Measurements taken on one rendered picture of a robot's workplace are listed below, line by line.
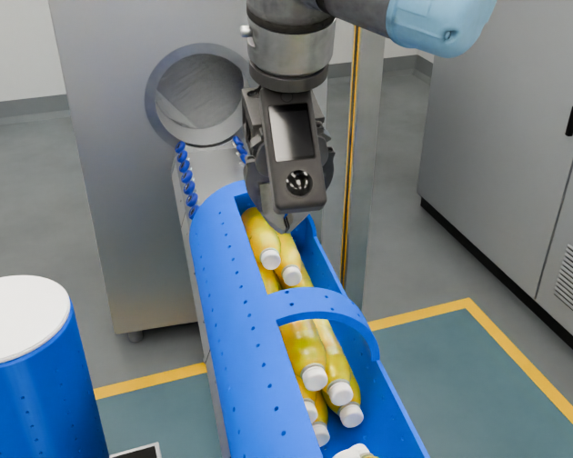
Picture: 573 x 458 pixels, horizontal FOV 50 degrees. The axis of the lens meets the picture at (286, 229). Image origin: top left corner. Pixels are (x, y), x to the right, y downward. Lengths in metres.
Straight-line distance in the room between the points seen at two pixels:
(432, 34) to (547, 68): 2.31
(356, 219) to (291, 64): 1.19
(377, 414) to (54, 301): 0.72
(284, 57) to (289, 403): 0.50
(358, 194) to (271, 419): 0.90
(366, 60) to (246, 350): 0.80
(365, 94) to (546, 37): 1.33
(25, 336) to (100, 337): 1.56
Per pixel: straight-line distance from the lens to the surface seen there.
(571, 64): 2.64
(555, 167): 2.75
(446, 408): 2.56
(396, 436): 1.07
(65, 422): 1.47
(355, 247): 1.74
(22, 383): 1.35
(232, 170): 2.08
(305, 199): 0.53
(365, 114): 1.55
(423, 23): 0.43
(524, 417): 2.62
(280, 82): 0.54
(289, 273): 1.28
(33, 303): 1.42
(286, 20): 0.51
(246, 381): 0.95
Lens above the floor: 1.87
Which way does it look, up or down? 33 degrees down
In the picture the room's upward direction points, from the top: straight up
